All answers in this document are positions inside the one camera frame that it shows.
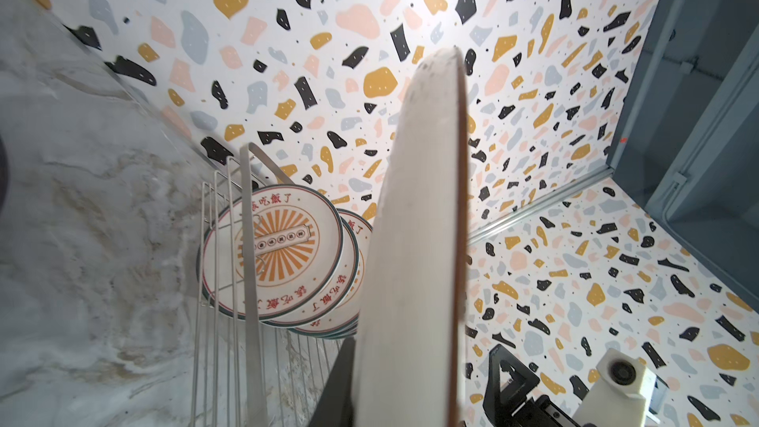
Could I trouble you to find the white plate orange sunburst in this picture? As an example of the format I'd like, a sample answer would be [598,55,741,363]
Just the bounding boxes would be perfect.
[198,184,344,322]

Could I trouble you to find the white plate black stripes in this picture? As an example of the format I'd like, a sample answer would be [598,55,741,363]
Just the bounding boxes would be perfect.
[351,47,468,426]

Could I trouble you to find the sunburst plate green rim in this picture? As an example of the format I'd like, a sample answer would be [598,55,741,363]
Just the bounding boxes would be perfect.
[264,219,359,328]

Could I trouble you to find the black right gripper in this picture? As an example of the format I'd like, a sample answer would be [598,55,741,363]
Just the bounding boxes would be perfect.
[482,345,580,427]

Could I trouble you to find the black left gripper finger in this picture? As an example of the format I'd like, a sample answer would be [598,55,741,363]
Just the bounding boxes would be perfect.
[308,338,356,427]

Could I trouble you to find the metal wire dish rack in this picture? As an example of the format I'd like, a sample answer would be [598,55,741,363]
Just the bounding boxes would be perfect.
[191,144,361,426]

